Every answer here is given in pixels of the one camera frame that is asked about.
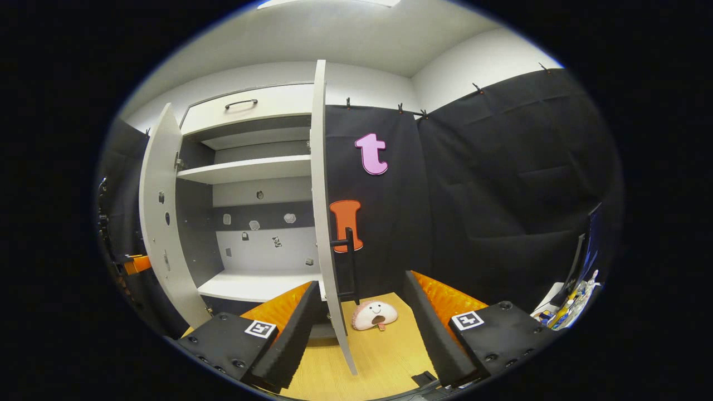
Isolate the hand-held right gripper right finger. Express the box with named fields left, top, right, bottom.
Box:
left=402, top=270, right=558, bottom=389

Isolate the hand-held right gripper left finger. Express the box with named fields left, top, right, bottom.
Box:
left=175, top=280, right=321, bottom=393

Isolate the white shoe cabinet door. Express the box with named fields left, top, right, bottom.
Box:
left=138, top=103, right=213, bottom=329
left=310, top=60, right=362, bottom=375

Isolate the white double-door shoe cabinet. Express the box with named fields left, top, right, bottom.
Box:
left=138, top=60, right=362, bottom=375

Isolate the white cabinet drawer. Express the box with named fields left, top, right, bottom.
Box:
left=179, top=84, right=315, bottom=136

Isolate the white plush toy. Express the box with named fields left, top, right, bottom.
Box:
left=351, top=301, right=399, bottom=332

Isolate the pile of colourful small items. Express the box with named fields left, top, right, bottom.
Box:
left=535, top=270, right=603, bottom=330

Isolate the long ceiling light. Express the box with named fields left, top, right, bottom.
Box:
left=257, top=0, right=402, bottom=10

